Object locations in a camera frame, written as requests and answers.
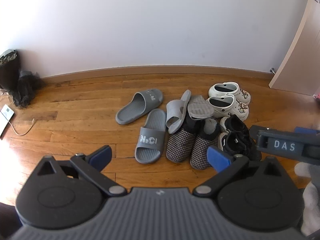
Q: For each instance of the dark grey rubber slide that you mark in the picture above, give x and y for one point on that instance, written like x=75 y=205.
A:
x=147 y=100
x=150 y=140

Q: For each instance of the metal door stopper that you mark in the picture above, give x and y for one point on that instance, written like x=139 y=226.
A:
x=271 y=70

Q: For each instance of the person's right hand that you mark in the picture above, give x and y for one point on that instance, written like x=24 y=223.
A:
x=303 y=170

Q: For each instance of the white flat scale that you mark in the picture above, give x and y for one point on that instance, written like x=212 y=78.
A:
x=5 y=118

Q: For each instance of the light grey open-toe slipper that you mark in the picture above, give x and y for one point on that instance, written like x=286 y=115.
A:
x=175 y=108
x=200 y=107

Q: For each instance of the black sneaker with white sole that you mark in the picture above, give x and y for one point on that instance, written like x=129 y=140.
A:
x=240 y=142
x=236 y=123

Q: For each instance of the person's right forearm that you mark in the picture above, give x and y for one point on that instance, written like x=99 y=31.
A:
x=312 y=205

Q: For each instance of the black white checked slipper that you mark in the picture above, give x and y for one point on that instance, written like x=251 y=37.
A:
x=201 y=150
x=178 y=142

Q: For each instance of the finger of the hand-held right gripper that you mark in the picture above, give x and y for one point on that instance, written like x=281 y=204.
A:
x=303 y=130
x=254 y=130

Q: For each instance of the white clog with charms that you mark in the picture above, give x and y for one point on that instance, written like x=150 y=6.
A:
x=241 y=93
x=240 y=108

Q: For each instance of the black plant pot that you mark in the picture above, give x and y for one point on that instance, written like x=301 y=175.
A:
x=8 y=70

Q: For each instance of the beige door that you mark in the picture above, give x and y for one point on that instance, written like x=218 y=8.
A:
x=300 y=55

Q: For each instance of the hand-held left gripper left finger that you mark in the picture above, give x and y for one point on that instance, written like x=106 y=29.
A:
x=101 y=156

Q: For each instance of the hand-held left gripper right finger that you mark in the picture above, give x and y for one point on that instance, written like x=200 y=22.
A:
x=218 y=158

